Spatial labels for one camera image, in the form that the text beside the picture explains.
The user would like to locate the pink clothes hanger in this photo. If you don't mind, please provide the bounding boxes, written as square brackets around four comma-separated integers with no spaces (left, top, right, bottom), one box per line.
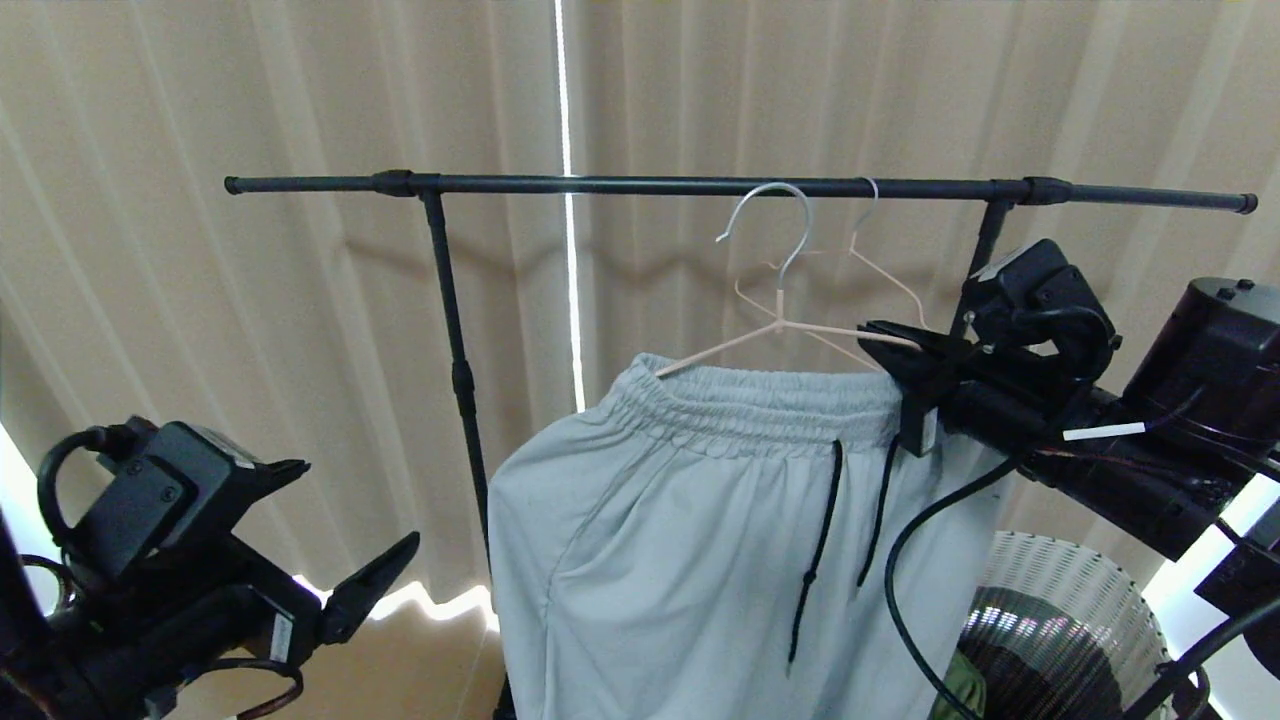
[733,177,933,373]
[655,181,926,379]

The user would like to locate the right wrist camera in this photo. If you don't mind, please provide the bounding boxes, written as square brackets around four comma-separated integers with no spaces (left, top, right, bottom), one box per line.
[963,238,1123,386]

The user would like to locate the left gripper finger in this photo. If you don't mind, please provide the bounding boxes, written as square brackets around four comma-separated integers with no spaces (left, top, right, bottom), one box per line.
[245,458,313,501]
[318,531,422,647]

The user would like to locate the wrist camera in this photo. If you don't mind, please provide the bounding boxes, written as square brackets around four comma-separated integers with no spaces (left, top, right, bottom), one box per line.
[963,238,1123,386]
[65,420,311,581]

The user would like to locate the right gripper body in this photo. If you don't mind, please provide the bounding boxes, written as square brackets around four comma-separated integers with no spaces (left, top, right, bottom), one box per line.
[893,345,1076,458]

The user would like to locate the pale grey shorts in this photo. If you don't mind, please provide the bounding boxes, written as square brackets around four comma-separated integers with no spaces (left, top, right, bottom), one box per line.
[487,352,1013,720]

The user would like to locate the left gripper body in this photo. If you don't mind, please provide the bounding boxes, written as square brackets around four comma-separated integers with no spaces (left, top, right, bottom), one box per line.
[78,540,326,701]

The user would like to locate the braided cable with white tape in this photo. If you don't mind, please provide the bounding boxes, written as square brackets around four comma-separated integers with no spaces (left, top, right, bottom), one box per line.
[200,655,304,720]

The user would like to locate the black clothes rack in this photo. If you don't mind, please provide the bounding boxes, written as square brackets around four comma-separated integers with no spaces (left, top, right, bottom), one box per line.
[224,168,1259,720]

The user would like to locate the white laundry basket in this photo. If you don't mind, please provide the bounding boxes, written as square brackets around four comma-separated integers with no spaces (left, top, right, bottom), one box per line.
[955,530,1211,720]

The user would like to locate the beige curtain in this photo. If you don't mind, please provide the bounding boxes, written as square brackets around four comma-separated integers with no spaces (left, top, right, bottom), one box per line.
[0,0,1280,701]

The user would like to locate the green garment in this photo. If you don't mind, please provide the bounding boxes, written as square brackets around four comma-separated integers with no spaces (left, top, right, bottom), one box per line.
[930,650,986,720]

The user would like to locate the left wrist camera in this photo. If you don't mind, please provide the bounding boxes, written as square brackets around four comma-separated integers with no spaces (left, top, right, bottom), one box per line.
[65,420,311,581]

